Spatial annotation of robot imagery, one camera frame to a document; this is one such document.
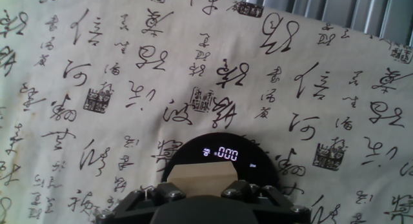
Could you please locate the pale wooden block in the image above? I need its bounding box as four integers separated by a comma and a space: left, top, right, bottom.
166, 161, 239, 198

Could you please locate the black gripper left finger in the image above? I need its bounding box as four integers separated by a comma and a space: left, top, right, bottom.
95, 181, 186, 224

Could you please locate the black round digital scale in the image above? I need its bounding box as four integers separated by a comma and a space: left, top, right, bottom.
161, 132, 281, 199

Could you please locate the beige calligraphy print cloth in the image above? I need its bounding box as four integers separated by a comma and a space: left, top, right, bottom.
0, 0, 413, 224

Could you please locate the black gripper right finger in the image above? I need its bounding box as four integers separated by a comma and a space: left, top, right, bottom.
221, 180, 312, 224

